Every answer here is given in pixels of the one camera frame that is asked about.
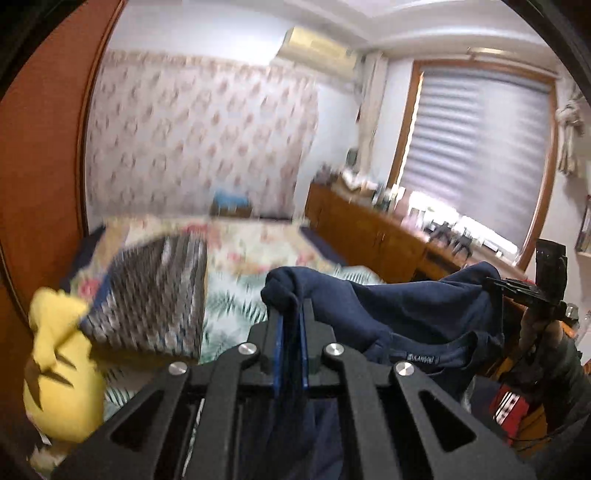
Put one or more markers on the yellow plush toy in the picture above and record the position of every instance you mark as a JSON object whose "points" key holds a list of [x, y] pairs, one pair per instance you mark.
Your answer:
{"points": [[60, 378]]}

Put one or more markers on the striped window blind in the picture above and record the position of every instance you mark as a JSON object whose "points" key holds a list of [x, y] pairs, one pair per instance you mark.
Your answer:
{"points": [[480, 157]]}

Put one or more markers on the person's right hand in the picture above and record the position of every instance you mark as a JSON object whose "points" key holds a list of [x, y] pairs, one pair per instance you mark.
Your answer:
{"points": [[535, 334]]}

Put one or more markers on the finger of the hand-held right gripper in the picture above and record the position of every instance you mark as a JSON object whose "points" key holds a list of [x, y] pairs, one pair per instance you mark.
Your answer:
{"points": [[505, 287]]}

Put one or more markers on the red patterned cloth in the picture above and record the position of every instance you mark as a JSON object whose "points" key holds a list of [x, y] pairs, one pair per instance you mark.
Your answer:
{"points": [[508, 406]]}

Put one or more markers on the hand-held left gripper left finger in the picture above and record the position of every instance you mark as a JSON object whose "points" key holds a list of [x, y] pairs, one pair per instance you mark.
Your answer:
{"points": [[277, 341]]}

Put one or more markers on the navy printed t-shirt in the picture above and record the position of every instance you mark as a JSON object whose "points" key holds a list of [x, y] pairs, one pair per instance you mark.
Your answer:
{"points": [[415, 318]]}

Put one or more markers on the wooden sideboard cabinet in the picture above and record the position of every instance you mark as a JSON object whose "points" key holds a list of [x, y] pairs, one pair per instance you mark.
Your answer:
{"points": [[369, 230]]}

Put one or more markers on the palm leaf bed sheet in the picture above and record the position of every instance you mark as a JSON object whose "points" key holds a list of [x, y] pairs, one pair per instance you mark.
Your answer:
{"points": [[231, 309]]}

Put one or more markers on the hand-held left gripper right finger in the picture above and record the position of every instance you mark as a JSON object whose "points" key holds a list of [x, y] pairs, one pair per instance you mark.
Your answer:
{"points": [[304, 341]]}

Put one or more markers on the tied floral window curtain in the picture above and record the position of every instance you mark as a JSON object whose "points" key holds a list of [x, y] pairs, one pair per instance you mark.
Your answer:
{"points": [[369, 115]]}

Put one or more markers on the wall air conditioner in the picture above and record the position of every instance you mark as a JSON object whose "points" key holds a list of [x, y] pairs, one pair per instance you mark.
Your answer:
{"points": [[318, 53]]}

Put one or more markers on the navy bed cover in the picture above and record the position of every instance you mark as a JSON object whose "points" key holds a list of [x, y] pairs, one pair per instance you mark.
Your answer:
{"points": [[323, 244]]}

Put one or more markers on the person's right forearm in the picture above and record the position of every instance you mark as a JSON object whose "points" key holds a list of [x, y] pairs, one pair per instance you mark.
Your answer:
{"points": [[561, 383]]}

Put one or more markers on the small cardboard box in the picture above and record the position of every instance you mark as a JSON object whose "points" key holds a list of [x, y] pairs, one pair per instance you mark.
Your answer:
{"points": [[231, 210]]}

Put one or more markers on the floral blanket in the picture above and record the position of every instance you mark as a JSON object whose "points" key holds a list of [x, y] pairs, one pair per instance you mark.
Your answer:
{"points": [[258, 244]]}

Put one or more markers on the blue cloth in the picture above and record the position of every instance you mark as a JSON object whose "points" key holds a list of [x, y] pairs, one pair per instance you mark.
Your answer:
{"points": [[228, 197]]}

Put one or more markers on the pink circle patterned curtain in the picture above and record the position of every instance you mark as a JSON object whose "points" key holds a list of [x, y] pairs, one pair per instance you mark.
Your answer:
{"points": [[194, 138]]}

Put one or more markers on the white hanging cloth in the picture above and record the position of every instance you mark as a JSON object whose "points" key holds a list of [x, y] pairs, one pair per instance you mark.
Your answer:
{"points": [[570, 134]]}

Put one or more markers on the spare black gripper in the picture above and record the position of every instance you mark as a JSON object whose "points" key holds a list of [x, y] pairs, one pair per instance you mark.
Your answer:
{"points": [[464, 240], [442, 233]]}

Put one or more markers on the dark patterned folded cloth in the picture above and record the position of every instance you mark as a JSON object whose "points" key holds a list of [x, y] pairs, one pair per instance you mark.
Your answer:
{"points": [[152, 295]]}

